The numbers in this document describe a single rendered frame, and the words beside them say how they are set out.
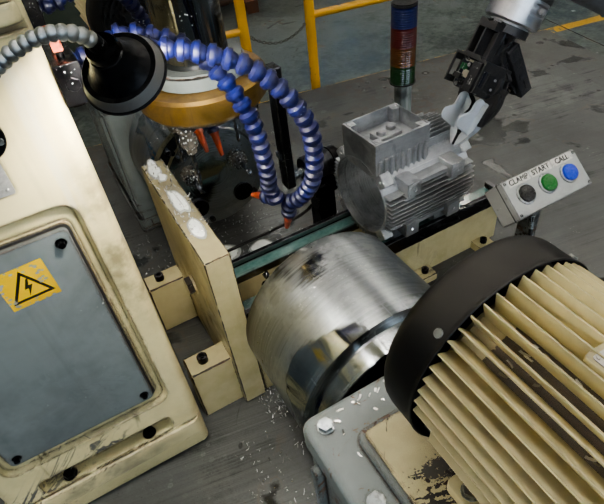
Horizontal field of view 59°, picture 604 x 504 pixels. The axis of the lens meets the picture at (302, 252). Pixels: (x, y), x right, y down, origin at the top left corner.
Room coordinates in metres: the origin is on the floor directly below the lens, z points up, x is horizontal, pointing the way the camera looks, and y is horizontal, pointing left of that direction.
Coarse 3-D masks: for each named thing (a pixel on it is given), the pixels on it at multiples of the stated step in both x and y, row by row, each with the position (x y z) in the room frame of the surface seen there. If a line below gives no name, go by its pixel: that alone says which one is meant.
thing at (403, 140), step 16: (384, 112) 0.89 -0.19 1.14; (400, 112) 0.89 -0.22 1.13; (352, 128) 0.84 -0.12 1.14; (368, 128) 0.88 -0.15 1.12; (384, 128) 0.85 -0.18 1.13; (400, 128) 0.86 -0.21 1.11; (416, 128) 0.80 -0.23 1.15; (352, 144) 0.83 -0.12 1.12; (368, 144) 0.78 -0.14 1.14; (384, 144) 0.77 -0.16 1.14; (400, 144) 0.79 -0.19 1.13; (416, 144) 0.80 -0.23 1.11; (352, 160) 0.83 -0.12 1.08; (368, 160) 0.78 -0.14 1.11; (384, 160) 0.77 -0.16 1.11; (400, 160) 0.79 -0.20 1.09; (416, 160) 0.81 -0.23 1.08
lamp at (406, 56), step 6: (390, 48) 1.23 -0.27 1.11; (414, 48) 1.20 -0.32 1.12; (390, 54) 1.23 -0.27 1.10; (396, 54) 1.20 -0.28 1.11; (402, 54) 1.19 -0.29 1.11; (408, 54) 1.19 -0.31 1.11; (414, 54) 1.20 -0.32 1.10; (390, 60) 1.23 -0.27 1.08; (396, 60) 1.20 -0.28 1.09; (402, 60) 1.19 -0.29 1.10; (408, 60) 1.19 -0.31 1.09; (414, 60) 1.20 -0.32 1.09; (396, 66) 1.20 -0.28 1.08; (402, 66) 1.19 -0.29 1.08; (408, 66) 1.19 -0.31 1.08
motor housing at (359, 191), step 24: (432, 120) 0.88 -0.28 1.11; (432, 144) 0.84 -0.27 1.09; (336, 168) 0.89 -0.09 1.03; (408, 168) 0.79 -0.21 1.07; (432, 168) 0.79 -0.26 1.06; (360, 192) 0.88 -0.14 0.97; (384, 192) 0.75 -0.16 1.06; (432, 192) 0.77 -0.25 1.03; (456, 192) 0.80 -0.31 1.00; (360, 216) 0.83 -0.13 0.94; (384, 216) 0.82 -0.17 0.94; (408, 216) 0.75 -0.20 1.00
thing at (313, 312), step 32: (320, 256) 0.50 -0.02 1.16; (352, 256) 0.49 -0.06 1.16; (384, 256) 0.50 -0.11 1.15; (288, 288) 0.47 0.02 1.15; (320, 288) 0.45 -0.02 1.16; (352, 288) 0.43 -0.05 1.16; (384, 288) 0.43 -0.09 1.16; (416, 288) 0.43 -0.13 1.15; (256, 320) 0.46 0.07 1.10; (288, 320) 0.43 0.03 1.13; (320, 320) 0.40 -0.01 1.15; (352, 320) 0.39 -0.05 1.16; (384, 320) 0.38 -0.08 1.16; (256, 352) 0.45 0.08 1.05; (288, 352) 0.39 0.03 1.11; (320, 352) 0.37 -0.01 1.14; (352, 352) 0.36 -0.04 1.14; (384, 352) 0.35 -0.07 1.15; (288, 384) 0.37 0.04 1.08; (320, 384) 0.34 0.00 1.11; (352, 384) 0.33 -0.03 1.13
